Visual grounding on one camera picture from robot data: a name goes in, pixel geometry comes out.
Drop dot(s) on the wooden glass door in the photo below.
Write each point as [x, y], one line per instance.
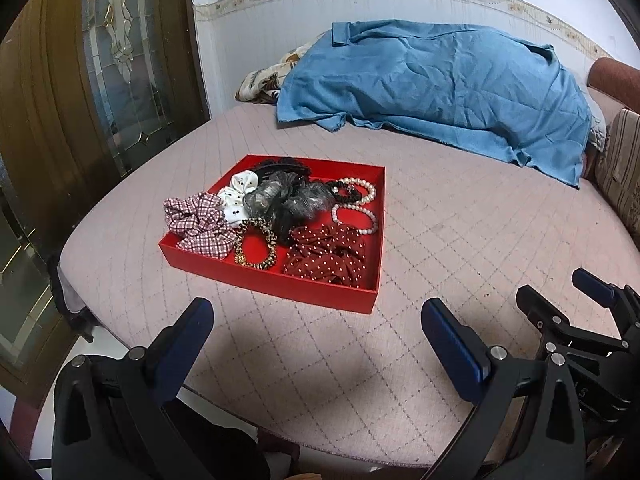
[100, 85]

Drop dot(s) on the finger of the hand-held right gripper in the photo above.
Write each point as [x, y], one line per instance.
[550, 317]
[595, 285]

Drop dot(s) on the pink plaid scrunchie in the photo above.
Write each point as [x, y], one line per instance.
[197, 220]

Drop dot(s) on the white dotted scrunchie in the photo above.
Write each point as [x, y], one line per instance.
[235, 200]

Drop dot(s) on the grey knitted cloth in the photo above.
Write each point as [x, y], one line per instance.
[596, 125]

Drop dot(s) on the red polka dot scrunchie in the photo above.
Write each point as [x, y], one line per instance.
[325, 255]

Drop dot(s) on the floral blanket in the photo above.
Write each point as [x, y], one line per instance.
[265, 82]

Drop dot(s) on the leopard print scrunchie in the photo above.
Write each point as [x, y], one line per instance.
[240, 255]

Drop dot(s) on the black hair claw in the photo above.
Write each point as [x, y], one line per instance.
[285, 165]

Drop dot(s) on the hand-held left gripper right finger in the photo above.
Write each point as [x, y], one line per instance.
[452, 350]

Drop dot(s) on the brown sofa armrest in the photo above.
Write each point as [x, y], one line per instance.
[615, 80]

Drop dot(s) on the striped beige cushion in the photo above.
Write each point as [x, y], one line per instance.
[622, 170]

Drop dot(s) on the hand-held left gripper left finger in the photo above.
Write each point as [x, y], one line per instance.
[182, 350]

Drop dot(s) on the grey black organza scrunchie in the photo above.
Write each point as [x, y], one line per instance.
[285, 205]

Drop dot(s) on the blue cloth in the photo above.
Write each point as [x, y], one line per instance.
[425, 85]

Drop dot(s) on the red tray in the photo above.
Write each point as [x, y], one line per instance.
[310, 290]

